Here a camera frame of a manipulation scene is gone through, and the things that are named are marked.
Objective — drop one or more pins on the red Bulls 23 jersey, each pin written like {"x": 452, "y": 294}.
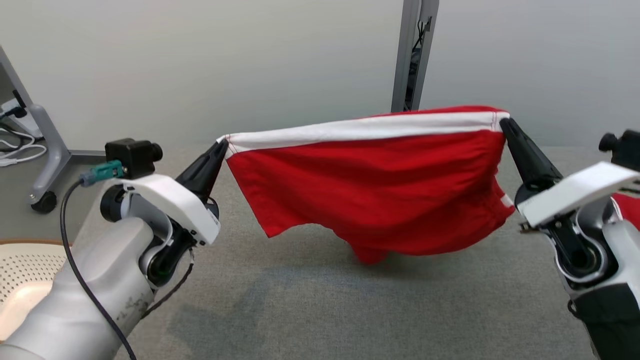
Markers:
{"x": 630, "y": 210}

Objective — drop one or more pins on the red shorts white trim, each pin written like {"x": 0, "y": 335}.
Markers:
{"x": 375, "y": 190}

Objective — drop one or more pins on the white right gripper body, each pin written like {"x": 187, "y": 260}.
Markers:
{"x": 575, "y": 192}

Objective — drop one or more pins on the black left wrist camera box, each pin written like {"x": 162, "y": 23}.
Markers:
{"x": 131, "y": 157}

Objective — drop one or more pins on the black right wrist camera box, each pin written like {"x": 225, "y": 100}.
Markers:
{"x": 625, "y": 150}

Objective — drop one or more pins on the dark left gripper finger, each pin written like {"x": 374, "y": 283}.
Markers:
{"x": 202, "y": 167}

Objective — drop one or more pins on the cream perforated laundry basket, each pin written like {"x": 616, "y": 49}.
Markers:
{"x": 20, "y": 280}

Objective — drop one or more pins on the grey rolling stand with caster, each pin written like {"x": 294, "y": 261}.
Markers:
{"x": 50, "y": 150}

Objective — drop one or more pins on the grey fabric sofa seat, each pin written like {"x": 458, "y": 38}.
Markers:
{"x": 350, "y": 310}

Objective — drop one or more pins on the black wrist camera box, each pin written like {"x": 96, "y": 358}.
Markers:
{"x": 131, "y": 157}
{"x": 625, "y": 150}

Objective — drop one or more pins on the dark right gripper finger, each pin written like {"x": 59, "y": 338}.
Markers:
{"x": 527, "y": 155}

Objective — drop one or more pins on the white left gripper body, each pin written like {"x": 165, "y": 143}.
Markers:
{"x": 175, "y": 205}

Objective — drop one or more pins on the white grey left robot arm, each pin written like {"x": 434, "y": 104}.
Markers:
{"x": 75, "y": 300}

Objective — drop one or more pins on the grey partition post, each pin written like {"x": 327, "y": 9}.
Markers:
{"x": 407, "y": 55}

